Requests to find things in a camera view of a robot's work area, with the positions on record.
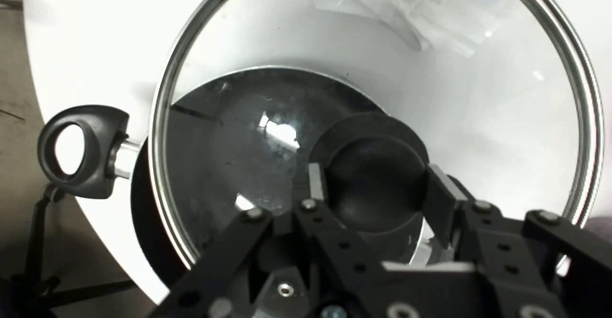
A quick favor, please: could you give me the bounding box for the clear plastic bag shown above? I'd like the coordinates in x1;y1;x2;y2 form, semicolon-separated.
315;0;508;55

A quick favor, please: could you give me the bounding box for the black pot with handle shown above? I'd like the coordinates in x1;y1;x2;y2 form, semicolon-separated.
38;66;431;287

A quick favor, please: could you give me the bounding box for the black stand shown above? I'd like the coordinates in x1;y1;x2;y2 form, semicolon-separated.
0;183;139;318

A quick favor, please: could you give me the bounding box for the glass pot lid black knob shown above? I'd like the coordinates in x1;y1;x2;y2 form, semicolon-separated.
148;0;604;272

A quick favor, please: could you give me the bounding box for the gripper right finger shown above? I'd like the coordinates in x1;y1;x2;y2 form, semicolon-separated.
423;164;612;318

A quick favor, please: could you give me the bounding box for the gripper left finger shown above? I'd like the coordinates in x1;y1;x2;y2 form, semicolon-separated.
148;163;384;318

